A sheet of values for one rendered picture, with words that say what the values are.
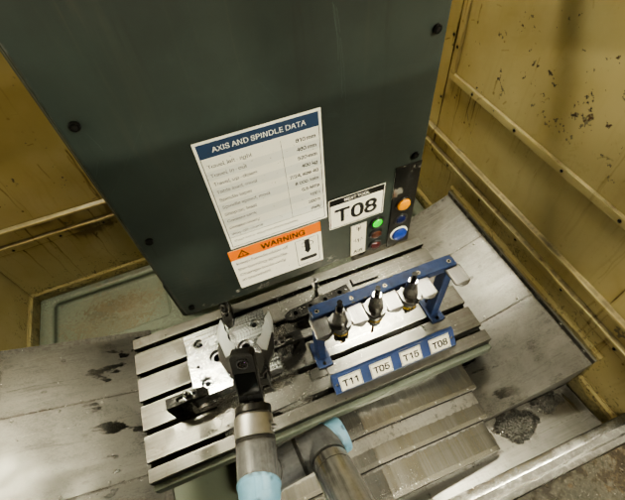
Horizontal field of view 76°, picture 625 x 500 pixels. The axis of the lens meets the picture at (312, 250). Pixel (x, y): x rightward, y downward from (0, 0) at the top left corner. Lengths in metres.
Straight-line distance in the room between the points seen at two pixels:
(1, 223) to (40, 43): 1.60
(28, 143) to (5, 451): 1.05
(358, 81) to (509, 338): 1.36
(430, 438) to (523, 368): 0.43
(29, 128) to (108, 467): 1.21
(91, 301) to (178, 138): 1.85
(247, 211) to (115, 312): 1.66
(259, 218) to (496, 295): 1.32
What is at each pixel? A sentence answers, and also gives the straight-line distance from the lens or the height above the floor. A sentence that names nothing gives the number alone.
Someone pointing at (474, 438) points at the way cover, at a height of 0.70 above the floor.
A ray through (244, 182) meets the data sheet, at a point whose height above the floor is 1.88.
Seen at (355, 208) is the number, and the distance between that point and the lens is 0.66.
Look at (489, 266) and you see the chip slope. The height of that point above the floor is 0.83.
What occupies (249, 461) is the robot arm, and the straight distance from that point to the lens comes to 0.80.
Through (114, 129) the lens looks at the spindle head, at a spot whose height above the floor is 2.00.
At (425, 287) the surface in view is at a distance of 1.23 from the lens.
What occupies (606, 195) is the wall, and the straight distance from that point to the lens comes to 1.38.
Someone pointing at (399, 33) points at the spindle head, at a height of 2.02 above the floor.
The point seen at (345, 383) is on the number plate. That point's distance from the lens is 1.38.
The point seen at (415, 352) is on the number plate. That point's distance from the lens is 1.43.
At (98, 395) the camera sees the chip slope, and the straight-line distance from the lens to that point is 1.86.
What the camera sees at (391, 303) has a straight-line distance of 1.18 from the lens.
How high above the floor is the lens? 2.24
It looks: 53 degrees down
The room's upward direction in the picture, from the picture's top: 7 degrees counter-clockwise
